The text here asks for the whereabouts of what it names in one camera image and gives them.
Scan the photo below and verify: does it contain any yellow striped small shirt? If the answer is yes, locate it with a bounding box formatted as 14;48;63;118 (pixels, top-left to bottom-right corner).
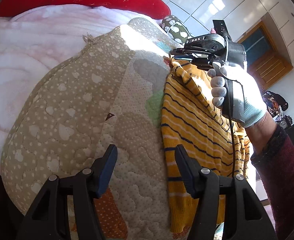
161;56;252;233

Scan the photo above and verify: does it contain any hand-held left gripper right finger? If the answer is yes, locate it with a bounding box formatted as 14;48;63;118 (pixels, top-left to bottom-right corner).
175;144;279;240

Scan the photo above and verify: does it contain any beige heart-print quilt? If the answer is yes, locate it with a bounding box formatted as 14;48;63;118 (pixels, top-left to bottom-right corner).
0;17;237;240

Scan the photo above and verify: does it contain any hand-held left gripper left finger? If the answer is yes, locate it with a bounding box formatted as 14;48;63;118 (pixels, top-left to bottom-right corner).
17;144;118;240

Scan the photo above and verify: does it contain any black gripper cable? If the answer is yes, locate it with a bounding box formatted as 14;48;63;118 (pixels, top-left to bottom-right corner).
227;114;238;178

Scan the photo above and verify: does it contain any pale pink fleece blanket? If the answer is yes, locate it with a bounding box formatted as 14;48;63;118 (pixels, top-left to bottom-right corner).
0;4;164;172

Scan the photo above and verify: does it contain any brown wooden door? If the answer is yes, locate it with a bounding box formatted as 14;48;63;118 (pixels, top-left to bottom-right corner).
237;21;294;91

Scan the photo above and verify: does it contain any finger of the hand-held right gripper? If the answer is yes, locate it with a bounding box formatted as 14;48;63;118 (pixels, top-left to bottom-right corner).
173;56;216;71
169;47;209;57

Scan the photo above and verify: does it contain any olive sheep-print pillow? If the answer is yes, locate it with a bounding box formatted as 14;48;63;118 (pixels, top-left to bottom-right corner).
161;15;193;45

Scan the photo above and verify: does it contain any person's right hand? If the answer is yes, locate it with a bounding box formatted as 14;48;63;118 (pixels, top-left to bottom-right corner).
207;64;268;128

